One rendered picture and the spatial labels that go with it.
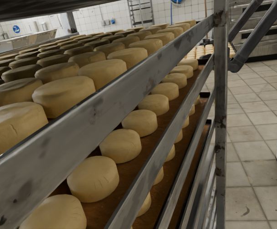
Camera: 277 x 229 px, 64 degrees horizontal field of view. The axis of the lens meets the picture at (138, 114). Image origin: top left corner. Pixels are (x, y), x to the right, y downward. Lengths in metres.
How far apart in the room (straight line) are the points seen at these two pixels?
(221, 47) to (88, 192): 0.47
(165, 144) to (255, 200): 1.68
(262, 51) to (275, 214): 3.73
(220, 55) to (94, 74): 0.42
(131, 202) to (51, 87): 0.12
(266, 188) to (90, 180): 1.85
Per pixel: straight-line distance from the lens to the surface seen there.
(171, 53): 0.27
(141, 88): 0.19
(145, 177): 0.21
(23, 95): 0.22
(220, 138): 0.69
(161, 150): 0.25
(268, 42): 5.10
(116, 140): 0.27
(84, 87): 0.18
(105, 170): 0.23
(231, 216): 1.78
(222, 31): 0.58
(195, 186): 0.45
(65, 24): 0.77
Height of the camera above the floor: 1.38
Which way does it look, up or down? 26 degrees down
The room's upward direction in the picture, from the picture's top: 10 degrees counter-clockwise
